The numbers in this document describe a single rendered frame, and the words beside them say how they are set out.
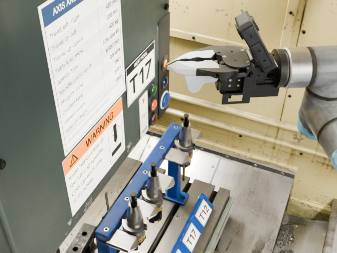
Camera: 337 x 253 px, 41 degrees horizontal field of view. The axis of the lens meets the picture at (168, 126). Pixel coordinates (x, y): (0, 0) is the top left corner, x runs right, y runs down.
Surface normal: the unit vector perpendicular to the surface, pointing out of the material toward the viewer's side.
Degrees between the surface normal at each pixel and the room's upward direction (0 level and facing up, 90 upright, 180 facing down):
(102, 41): 90
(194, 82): 90
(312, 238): 17
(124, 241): 0
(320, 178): 89
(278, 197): 24
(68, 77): 90
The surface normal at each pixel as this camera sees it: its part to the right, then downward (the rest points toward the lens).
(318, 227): -0.26, -0.82
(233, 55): 0.01, -0.77
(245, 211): -0.15, -0.47
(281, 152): -0.39, 0.59
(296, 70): 0.10, 0.19
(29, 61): 0.91, 0.27
